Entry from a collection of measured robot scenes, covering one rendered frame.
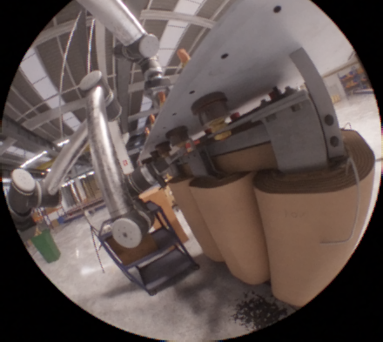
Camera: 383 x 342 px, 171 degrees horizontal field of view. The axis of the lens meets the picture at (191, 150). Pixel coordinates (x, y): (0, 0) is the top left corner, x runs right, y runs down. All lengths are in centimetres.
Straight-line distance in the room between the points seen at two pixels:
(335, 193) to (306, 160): 9
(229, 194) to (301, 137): 33
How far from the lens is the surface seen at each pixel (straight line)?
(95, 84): 73
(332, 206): 31
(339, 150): 36
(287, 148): 30
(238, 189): 50
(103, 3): 54
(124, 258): 135
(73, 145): 93
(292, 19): 24
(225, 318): 130
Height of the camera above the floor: 124
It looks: level
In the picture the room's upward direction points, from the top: 23 degrees counter-clockwise
